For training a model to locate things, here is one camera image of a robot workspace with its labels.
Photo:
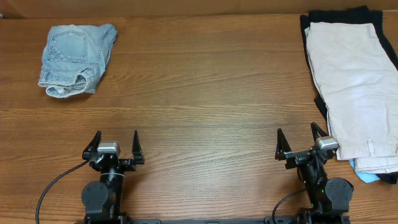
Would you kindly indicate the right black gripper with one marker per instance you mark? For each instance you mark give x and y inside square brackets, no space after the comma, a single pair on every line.
[303,156]

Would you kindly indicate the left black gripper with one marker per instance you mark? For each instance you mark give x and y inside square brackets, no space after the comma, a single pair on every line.
[113,162]

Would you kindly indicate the beige khaki shorts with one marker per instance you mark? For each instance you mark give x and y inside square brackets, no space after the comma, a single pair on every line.
[358,83]

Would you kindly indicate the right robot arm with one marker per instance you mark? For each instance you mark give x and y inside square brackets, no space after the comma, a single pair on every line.
[329,198]

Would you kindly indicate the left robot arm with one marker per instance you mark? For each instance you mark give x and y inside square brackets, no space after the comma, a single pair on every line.
[103,199]

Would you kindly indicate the light blue garment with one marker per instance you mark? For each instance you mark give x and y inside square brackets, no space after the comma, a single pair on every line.
[365,177]

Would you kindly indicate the folded light blue denim shorts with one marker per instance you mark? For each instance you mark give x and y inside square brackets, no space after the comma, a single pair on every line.
[75,59]

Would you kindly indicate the black garment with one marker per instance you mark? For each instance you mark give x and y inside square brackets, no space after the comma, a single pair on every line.
[356,15]

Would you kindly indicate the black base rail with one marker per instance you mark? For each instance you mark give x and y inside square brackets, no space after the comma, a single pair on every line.
[266,220]

